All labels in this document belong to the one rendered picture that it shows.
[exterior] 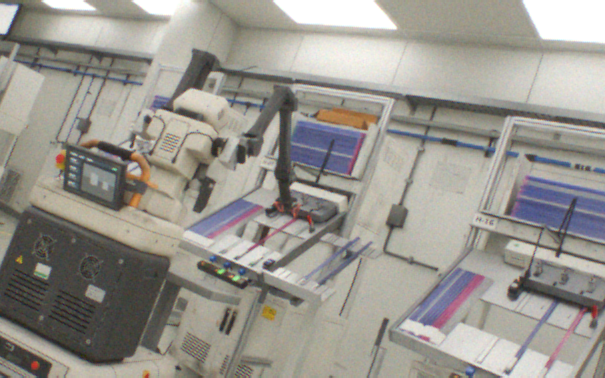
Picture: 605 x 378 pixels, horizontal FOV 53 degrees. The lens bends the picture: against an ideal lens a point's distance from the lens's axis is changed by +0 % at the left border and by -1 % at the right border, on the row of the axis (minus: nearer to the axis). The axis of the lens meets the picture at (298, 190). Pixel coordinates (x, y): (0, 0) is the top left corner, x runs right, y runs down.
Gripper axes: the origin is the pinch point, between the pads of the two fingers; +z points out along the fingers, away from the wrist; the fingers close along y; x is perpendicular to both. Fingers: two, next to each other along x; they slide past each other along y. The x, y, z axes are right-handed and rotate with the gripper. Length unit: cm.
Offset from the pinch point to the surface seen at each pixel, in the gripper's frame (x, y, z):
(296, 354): 46, -39, 41
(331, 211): -26.7, -6.1, 11.2
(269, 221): -5.5, 22.5, 14.8
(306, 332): 38, -39, 33
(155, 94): -64, 195, -16
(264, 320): 30, 0, 51
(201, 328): 44, 41, 66
